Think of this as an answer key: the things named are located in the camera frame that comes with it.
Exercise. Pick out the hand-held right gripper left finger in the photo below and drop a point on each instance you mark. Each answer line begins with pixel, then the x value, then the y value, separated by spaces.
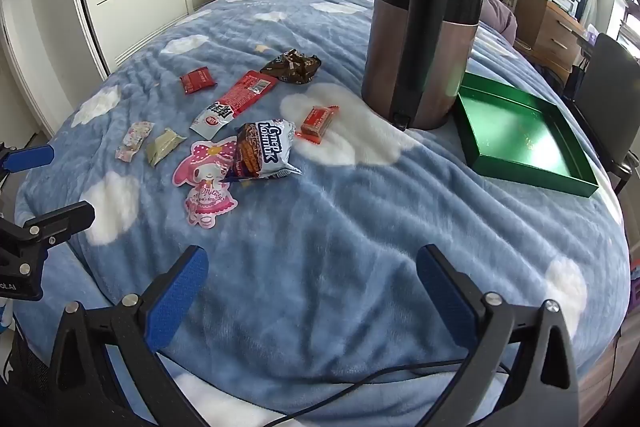
pixel 175 302

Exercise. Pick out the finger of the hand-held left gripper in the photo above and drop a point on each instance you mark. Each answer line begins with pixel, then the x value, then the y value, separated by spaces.
pixel 32 157
pixel 65 217

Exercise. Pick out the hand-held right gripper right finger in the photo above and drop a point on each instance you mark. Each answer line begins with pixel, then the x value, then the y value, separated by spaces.
pixel 445 297

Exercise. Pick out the small floral white packet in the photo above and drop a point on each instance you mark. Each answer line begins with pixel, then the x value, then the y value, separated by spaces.
pixel 134 139

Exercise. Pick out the pink cartoon character packet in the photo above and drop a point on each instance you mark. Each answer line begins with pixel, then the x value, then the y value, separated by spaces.
pixel 207 187

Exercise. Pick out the olive green snack packet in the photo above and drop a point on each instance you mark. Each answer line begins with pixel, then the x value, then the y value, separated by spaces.
pixel 162 147

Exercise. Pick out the blue white cookie packet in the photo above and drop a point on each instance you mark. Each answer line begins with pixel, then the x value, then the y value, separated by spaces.
pixel 260 149

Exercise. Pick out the small red snack packet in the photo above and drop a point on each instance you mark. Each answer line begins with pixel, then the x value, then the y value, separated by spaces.
pixel 199 81

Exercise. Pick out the green tray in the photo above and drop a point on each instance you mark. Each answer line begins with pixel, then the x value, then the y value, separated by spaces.
pixel 515 127

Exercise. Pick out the orange red candy packet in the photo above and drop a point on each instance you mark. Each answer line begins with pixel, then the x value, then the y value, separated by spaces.
pixel 317 122

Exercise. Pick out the long red white snack packet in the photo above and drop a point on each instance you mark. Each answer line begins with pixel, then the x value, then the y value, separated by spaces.
pixel 245 94

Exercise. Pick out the brown crinkled snack wrapper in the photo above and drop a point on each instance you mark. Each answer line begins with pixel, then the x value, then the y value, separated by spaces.
pixel 292 68

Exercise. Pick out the blue cloud print blanket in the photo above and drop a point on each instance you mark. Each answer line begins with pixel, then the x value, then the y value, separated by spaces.
pixel 325 232

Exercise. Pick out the dark grey chair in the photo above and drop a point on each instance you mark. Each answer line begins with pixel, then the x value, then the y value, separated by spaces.
pixel 610 97

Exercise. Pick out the wooden nightstand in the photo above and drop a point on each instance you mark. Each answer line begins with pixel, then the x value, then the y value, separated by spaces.
pixel 545 27

